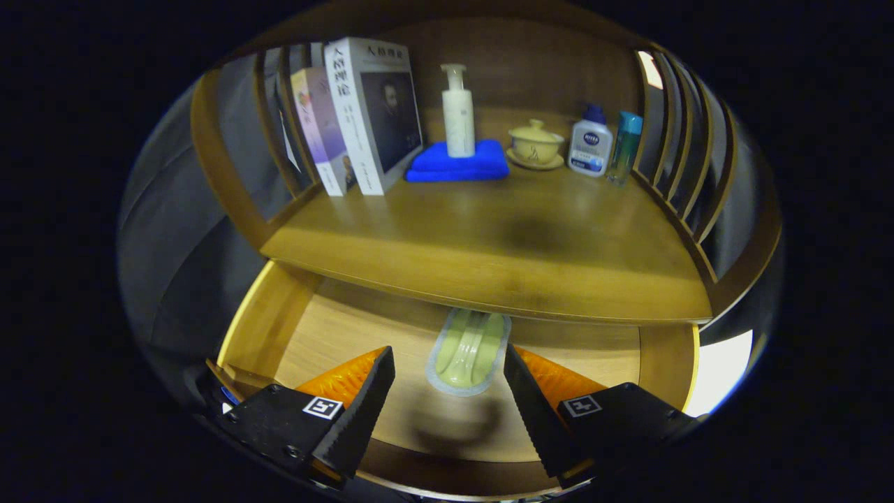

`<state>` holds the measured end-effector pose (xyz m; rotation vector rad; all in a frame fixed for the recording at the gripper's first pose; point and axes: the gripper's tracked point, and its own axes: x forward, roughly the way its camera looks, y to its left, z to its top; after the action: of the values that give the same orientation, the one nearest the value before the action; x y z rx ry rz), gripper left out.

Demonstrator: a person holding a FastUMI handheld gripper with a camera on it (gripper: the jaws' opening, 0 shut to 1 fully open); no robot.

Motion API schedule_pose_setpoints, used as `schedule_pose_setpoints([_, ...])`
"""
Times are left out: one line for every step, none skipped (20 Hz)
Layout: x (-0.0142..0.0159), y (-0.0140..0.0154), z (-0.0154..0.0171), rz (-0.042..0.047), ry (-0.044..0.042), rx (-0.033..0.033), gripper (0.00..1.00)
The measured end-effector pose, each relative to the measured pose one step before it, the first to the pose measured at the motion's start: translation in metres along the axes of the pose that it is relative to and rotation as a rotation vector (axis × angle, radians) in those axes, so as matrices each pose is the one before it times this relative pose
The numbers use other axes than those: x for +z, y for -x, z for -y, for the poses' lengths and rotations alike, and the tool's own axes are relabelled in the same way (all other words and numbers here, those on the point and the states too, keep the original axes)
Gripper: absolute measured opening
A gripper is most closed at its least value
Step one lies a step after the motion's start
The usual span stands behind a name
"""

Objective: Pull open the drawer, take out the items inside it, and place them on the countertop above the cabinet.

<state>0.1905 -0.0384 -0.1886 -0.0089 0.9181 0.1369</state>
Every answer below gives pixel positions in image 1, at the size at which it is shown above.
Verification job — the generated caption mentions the green scrub brush grey pad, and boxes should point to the green scrub brush grey pad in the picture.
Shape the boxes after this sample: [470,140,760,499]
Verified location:
[426,307,512,398]

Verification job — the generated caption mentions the white box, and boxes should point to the white box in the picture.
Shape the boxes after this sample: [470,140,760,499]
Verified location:
[688,330,755,418]

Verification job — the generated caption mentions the white lotion bottle blue cap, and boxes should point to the white lotion bottle blue cap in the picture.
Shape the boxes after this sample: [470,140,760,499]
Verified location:
[567,103,614,177]

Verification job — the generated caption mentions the white pump bottle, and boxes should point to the white pump bottle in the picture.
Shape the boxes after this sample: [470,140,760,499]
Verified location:
[440,64,476,159]

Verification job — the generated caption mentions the purple book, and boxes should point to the purple book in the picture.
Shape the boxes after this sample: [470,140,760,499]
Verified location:
[290,67,357,198]

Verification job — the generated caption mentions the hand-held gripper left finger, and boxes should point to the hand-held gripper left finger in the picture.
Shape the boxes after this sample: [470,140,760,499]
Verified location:
[210,346,396,483]

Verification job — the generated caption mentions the teal bottle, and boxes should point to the teal bottle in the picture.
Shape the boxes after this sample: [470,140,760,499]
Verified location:
[605,111,644,187]

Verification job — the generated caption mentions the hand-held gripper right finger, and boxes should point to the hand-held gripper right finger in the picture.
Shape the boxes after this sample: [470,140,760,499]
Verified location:
[503,344,699,490]

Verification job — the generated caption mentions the blue folded cloth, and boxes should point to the blue folded cloth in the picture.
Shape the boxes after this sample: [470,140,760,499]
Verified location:
[405,139,511,184]

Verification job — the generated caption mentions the yellow lidded teacup with saucer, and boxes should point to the yellow lidded teacup with saucer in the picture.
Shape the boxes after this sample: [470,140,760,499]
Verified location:
[506,119,565,171]

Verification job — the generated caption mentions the thick white book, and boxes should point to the thick white book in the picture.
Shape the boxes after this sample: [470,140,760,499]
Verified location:
[323,37,424,196]

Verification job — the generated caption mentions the brown wooden cabinet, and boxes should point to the brown wooden cabinet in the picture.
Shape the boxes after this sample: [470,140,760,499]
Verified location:
[190,0,783,329]

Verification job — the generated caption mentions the brown wooden countertop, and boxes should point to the brown wooden countertop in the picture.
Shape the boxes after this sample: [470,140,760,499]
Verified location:
[260,164,713,326]

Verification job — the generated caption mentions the brown wooden drawer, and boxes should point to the brown wooden drawer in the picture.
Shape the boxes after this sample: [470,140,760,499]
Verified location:
[206,260,701,500]

